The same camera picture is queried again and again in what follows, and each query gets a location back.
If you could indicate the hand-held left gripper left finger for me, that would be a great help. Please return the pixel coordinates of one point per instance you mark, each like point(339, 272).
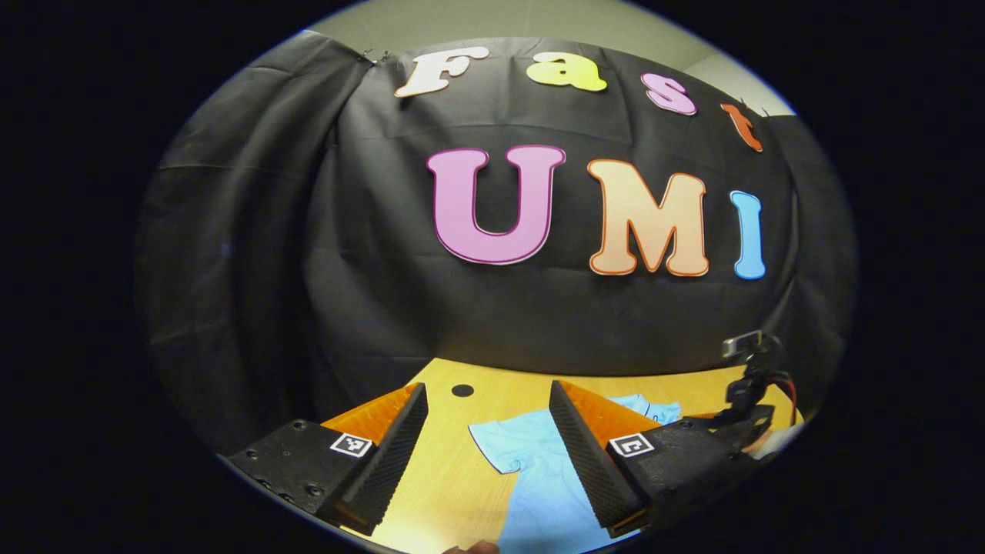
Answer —
point(392, 462)

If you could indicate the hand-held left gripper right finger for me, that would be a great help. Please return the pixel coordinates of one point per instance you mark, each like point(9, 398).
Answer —
point(585, 462)

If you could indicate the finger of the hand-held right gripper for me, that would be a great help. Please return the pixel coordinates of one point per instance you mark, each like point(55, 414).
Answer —
point(746, 427)

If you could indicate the light blue T-shirt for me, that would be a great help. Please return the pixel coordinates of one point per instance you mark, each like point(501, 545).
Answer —
point(531, 477)

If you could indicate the round black table grommet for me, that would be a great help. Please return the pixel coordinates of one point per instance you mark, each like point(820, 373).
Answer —
point(462, 390)

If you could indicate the black backdrop cloth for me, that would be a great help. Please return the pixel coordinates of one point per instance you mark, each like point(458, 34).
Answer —
point(346, 269)

